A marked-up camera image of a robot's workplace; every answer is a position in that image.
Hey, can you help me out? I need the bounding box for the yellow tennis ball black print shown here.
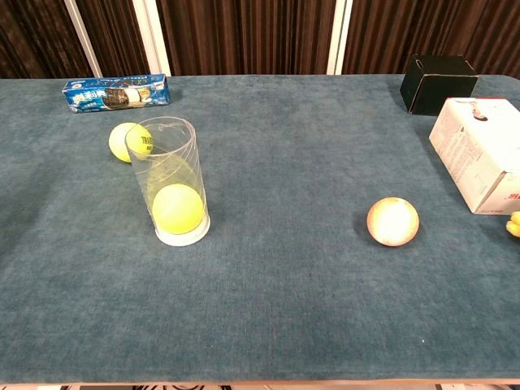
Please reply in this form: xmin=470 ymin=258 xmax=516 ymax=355
xmin=108 ymin=122 xmax=154 ymax=163

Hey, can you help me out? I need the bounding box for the yellow toy banana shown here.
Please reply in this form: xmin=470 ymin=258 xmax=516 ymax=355
xmin=505 ymin=210 xmax=520 ymax=239

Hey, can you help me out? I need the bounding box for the white slanted frame post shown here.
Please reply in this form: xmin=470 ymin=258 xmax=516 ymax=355
xmin=63 ymin=0 xmax=103 ymax=79

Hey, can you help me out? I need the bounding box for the blue Oreo cookie box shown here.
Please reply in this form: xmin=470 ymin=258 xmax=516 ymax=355
xmin=61 ymin=73 xmax=171 ymax=115

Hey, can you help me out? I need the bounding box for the dark brown curtain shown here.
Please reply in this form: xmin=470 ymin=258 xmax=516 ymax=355
xmin=0 ymin=0 xmax=520 ymax=80

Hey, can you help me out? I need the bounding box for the plain yellow tennis ball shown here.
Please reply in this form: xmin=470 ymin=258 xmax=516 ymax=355
xmin=151 ymin=183 xmax=205 ymax=236

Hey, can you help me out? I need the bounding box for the white cardboard box red print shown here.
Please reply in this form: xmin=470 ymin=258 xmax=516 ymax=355
xmin=428 ymin=97 xmax=520 ymax=215

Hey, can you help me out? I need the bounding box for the black cardboard box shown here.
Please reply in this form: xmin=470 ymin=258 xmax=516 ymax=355
xmin=399 ymin=54 xmax=479 ymax=117

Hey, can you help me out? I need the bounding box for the round peach-coloured fruit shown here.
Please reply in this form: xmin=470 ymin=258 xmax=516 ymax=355
xmin=366 ymin=197 xmax=420 ymax=248

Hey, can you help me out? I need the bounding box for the clear plastic tube container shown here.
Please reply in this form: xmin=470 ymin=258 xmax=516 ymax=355
xmin=123 ymin=115 xmax=212 ymax=248

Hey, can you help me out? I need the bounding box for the blue-green table cloth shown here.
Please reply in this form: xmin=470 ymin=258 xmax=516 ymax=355
xmin=0 ymin=73 xmax=520 ymax=385

